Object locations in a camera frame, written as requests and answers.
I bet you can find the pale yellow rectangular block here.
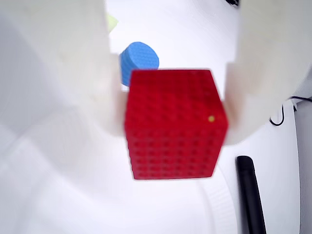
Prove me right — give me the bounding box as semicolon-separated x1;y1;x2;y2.
106;14;119;34

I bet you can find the blue cylinder block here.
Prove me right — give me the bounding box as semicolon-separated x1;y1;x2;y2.
118;41;160;87

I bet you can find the thin black cable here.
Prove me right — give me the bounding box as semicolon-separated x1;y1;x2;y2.
270;96;312;127

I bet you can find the red cube block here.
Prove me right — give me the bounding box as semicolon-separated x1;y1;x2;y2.
123;69;229;181

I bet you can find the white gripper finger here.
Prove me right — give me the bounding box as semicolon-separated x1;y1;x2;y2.
224;0;312;147
0;0;130;171

